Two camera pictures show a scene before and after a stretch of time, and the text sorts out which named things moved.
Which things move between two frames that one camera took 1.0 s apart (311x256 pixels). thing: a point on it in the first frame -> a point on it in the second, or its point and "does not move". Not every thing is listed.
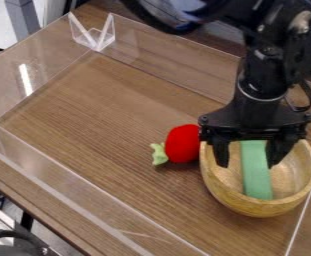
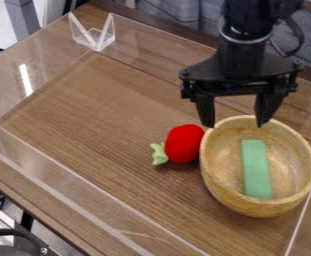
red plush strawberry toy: [181, 147] does not move
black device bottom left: [27, 244] does not move
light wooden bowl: [294, 177] does not move
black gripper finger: [221, 147] -> [206, 109]
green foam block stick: [256, 170] does not move
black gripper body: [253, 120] -> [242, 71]
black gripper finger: [277, 148] -> [266, 104]
